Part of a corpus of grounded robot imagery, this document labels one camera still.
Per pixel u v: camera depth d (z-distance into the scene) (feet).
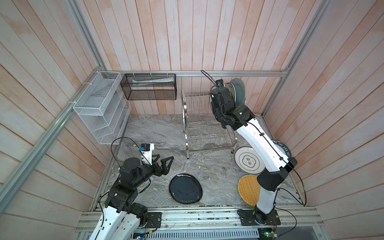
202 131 3.43
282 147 3.29
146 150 1.92
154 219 2.41
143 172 1.80
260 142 1.52
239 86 2.40
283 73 3.10
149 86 3.41
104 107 2.21
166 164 1.98
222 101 1.65
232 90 2.29
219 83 1.91
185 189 2.72
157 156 2.36
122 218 1.54
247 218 2.40
